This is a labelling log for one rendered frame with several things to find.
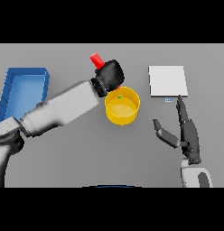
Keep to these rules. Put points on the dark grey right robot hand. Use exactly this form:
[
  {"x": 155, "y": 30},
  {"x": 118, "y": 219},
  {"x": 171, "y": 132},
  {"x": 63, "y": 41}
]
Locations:
[{"x": 189, "y": 135}]

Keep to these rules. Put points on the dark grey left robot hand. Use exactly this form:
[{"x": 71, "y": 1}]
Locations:
[{"x": 110, "y": 75}]

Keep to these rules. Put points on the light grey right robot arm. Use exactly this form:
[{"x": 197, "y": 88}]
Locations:
[{"x": 193, "y": 177}]

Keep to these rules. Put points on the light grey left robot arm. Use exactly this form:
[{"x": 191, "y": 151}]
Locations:
[{"x": 65, "y": 106}]

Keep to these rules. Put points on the yellow bowl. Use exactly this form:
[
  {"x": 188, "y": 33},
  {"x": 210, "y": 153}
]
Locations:
[{"x": 122, "y": 108}]

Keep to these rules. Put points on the pale square measuring scale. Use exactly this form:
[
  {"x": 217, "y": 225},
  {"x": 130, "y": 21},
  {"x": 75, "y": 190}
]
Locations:
[{"x": 167, "y": 80}]

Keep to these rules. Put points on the blue tray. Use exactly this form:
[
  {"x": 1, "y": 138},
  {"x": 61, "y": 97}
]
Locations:
[{"x": 22, "y": 91}]

